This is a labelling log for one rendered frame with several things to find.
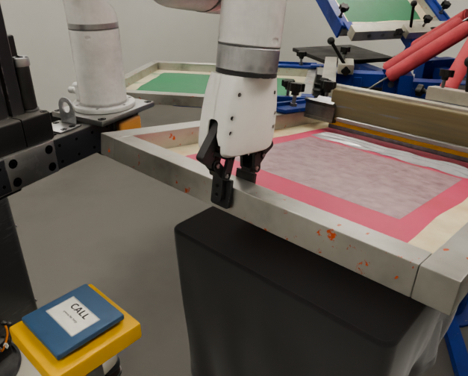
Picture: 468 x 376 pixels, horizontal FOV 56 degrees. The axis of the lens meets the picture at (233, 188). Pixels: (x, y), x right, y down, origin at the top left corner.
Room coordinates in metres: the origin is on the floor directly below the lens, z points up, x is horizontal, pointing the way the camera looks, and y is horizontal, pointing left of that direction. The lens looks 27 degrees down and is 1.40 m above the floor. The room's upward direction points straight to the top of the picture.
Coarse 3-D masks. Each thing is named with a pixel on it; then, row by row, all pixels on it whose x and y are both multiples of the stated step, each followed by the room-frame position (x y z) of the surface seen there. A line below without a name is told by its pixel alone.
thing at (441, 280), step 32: (160, 128) 0.77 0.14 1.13; (192, 128) 0.81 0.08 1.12; (128, 160) 0.65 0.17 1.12; (160, 160) 0.60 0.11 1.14; (192, 160) 0.60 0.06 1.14; (192, 192) 0.55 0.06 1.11; (256, 192) 0.49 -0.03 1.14; (256, 224) 0.47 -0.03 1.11; (288, 224) 0.44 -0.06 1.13; (320, 224) 0.41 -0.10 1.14; (352, 224) 0.42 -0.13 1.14; (352, 256) 0.38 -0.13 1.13; (384, 256) 0.36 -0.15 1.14; (416, 256) 0.35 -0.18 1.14; (448, 256) 0.36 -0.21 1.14; (416, 288) 0.33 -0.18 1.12; (448, 288) 0.32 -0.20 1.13
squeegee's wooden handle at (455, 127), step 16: (336, 96) 1.06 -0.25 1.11; (352, 96) 1.03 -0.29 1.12; (368, 96) 1.01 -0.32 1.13; (336, 112) 1.05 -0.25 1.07; (352, 112) 1.02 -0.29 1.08; (368, 112) 1.00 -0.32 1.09; (384, 112) 0.97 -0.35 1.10; (400, 112) 0.95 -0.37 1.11; (416, 112) 0.93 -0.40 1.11; (432, 112) 0.91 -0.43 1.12; (448, 112) 0.89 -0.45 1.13; (464, 112) 0.88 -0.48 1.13; (400, 128) 0.94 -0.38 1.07; (416, 128) 0.92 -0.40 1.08; (432, 128) 0.90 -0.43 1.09; (448, 128) 0.88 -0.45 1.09; (464, 128) 0.86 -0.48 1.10; (464, 144) 0.85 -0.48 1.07
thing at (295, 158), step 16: (288, 144) 0.88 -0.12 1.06; (304, 144) 0.89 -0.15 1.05; (320, 144) 0.90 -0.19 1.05; (336, 144) 0.92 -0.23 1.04; (384, 144) 0.96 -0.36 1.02; (224, 160) 0.72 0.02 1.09; (272, 160) 0.75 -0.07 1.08; (288, 160) 0.75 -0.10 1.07; (304, 160) 0.76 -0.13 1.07; (320, 160) 0.77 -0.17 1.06; (336, 160) 0.78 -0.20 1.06; (352, 160) 0.80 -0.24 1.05; (256, 176) 0.65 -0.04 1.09; (272, 176) 0.66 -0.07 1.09; (288, 176) 0.66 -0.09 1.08; (304, 176) 0.67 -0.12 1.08
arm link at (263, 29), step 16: (224, 0) 0.53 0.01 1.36; (240, 0) 0.51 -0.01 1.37; (256, 0) 0.51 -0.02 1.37; (272, 0) 0.52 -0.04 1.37; (224, 16) 0.53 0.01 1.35; (240, 16) 0.51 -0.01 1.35; (256, 16) 0.51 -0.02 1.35; (272, 16) 0.51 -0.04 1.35; (224, 32) 0.52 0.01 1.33; (240, 32) 0.51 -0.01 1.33; (256, 32) 0.51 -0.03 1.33; (272, 32) 0.51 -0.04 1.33; (272, 48) 0.51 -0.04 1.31
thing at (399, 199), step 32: (384, 160) 0.82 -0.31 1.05; (448, 160) 0.87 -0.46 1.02; (288, 192) 0.59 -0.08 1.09; (320, 192) 0.60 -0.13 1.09; (352, 192) 0.61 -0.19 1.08; (384, 192) 0.62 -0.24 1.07; (416, 192) 0.64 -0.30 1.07; (448, 192) 0.65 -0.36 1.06; (384, 224) 0.50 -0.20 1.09; (416, 224) 0.51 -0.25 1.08
